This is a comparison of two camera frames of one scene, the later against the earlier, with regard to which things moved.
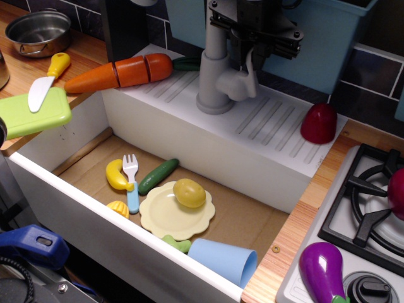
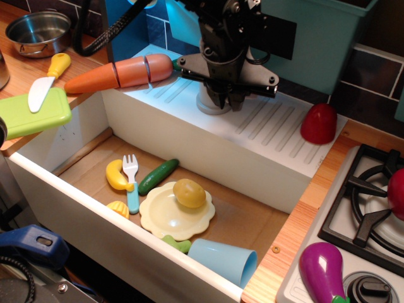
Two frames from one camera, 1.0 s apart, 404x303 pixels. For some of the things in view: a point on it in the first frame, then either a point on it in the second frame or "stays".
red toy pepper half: x=319 y=124 stays
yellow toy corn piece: x=120 y=207 stays
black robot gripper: x=264 y=23 to x=224 y=65
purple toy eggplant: x=321 y=267 stays
